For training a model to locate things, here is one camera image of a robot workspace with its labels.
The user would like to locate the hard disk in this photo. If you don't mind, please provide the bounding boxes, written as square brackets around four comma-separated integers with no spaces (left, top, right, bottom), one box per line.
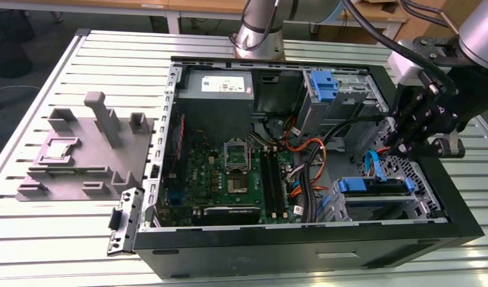
[335,176,416,198]

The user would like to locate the metal disk bay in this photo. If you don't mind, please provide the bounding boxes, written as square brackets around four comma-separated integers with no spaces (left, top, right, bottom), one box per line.
[329,176,428,222]

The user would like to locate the brown board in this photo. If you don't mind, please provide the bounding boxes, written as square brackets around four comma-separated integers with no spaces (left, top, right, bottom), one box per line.
[395,0,468,41]

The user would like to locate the metal drive cage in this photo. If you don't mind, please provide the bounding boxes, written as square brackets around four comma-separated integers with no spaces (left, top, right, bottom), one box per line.
[299,69,391,146]

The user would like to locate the blue drive latch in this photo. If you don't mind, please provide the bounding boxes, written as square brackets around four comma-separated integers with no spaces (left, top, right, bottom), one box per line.
[311,69,340,103]

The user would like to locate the black RAM slot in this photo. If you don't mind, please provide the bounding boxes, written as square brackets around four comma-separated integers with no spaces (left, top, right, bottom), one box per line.
[259,145,280,219]
[271,145,291,219]

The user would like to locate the metal socket cover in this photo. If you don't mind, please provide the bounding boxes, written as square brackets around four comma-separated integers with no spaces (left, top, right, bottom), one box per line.
[223,139,253,173]

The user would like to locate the grey power supply unit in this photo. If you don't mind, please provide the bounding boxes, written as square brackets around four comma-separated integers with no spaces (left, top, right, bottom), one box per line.
[176,70,255,141]

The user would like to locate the CPU socket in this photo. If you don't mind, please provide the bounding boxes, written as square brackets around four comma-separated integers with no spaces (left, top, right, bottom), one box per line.
[225,170,252,194]

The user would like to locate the black graphics card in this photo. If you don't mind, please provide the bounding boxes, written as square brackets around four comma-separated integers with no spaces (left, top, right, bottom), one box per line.
[195,204,261,227]

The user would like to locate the green motherboard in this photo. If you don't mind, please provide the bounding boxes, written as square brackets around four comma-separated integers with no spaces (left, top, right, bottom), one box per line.
[159,136,307,227]

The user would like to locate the black PC case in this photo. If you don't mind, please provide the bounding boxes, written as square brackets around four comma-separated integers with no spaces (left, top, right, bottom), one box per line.
[133,54,487,279]

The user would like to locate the grey parts rack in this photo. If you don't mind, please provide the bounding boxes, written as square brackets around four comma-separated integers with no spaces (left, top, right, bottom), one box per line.
[15,91,156,204]

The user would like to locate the silver CPU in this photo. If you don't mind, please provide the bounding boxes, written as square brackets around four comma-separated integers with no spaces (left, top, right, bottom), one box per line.
[41,142,75,159]

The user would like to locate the black office chair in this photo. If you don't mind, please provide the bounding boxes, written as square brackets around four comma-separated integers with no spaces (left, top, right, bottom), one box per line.
[0,8,36,79]

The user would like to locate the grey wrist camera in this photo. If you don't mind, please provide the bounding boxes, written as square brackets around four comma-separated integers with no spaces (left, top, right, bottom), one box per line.
[429,131,467,158]

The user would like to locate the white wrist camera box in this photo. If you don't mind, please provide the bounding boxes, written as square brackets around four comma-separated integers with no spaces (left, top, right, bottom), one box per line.
[387,38,428,87]

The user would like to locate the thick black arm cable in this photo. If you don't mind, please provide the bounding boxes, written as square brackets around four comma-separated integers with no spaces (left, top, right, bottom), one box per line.
[339,0,460,95]

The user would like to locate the long blue data wire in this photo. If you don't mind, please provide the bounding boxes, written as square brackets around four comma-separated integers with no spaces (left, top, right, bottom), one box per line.
[365,149,388,182]

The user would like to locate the wooden desk white frame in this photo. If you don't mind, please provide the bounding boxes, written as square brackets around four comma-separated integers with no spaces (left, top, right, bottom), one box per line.
[0,0,249,33]
[283,0,411,45]

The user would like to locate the orange red wire bundle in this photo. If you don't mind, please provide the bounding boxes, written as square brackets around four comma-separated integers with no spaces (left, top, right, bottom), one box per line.
[285,115,328,198]

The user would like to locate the black cable bundle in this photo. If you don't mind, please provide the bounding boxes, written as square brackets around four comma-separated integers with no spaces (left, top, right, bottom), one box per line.
[297,115,391,224]

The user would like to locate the yellow black power wires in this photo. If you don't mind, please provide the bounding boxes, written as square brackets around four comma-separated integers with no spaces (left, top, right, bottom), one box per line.
[247,130,287,150]

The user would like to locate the hinged metal slot bracket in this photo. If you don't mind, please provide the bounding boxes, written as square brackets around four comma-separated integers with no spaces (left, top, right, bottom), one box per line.
[107,187,145,257]

